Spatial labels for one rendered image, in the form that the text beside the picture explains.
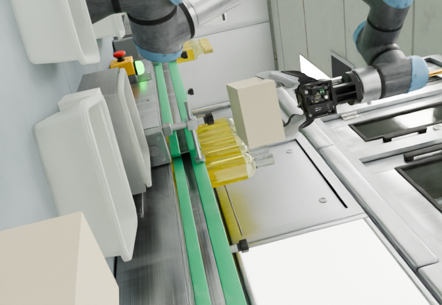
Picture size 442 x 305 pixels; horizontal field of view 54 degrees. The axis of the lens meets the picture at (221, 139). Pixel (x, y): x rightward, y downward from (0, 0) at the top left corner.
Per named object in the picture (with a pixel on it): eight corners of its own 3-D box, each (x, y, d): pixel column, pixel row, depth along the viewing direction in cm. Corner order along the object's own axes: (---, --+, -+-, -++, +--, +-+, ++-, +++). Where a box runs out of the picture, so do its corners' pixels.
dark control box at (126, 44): (117, 63, 164) (139, 58, 165) (111, 42, 161) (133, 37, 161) (118, 57, 172) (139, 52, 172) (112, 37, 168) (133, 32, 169)
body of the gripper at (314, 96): (302, 84, 86) (360, 70, 87) (291, 81, 95) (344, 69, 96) (310, 121, 88) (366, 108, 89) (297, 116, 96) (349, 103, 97)
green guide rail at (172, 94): (164, 133, 110) (195, 125, 111) (164, 129, 110) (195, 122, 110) (147, 11, 265) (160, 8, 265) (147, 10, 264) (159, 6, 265)
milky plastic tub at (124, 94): (110, 202, 89) (152, 191, 90) (74, 102, 79) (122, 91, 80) (114, 161, 105) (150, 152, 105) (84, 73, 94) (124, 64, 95)
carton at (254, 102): (237, 89, 84) (274, 80, 85) (225, 83, 100) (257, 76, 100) (249, 148, 87) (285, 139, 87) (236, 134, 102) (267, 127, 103)
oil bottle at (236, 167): (178, 197, 112) (259, 177, 113) (173, 179, 109) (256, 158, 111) (177, 186, 116) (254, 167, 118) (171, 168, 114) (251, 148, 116)
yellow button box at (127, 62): (114, 87, 140) (137, 81, 141) (108, 65, 137) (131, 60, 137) (115, 80, 146) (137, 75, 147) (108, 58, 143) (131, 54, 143)
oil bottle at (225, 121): (171, 154, 132) (240, 138, 133) (167, 138, 129) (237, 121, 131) (170, 146, 137) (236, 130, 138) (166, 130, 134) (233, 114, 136)
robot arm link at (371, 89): (362, 65, 96) (368, 101, 98) (343, 70, 96) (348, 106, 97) (378, 66, 89) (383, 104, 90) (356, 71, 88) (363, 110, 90)
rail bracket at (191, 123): (173, 170, 110) (221, 158, 111) (158, 110, 102) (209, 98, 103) (173, 164, 113) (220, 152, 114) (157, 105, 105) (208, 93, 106)
